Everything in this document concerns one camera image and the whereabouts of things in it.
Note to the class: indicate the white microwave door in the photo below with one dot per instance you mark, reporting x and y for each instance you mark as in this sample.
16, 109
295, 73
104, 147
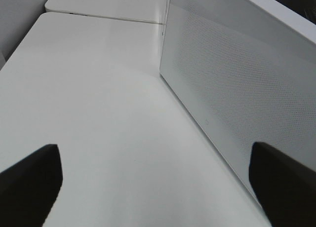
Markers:
246, 72

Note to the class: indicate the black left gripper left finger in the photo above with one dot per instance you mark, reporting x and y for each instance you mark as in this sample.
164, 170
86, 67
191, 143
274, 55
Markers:
29, 188

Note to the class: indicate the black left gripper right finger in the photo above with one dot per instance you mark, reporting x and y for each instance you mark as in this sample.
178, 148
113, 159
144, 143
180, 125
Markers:
285, 188

